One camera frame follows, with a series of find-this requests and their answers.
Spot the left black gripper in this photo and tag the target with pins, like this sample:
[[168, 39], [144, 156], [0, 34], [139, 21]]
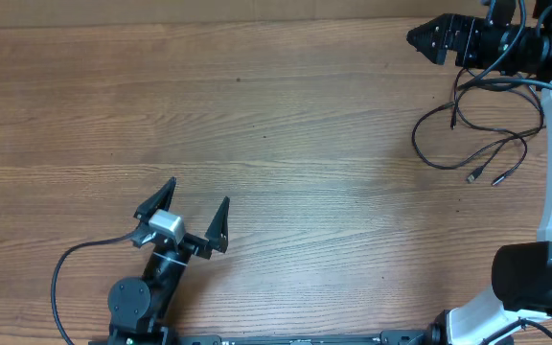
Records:
[[216, 235]]

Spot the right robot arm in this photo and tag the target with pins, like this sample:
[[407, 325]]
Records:
[[507, 50]]

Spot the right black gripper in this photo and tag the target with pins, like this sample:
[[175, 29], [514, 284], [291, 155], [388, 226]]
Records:
[[467, 29]]

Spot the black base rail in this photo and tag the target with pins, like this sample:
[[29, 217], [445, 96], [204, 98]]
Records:
[[388, 337]]

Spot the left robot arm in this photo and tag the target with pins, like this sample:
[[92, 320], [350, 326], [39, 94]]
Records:
[[138, 305]]

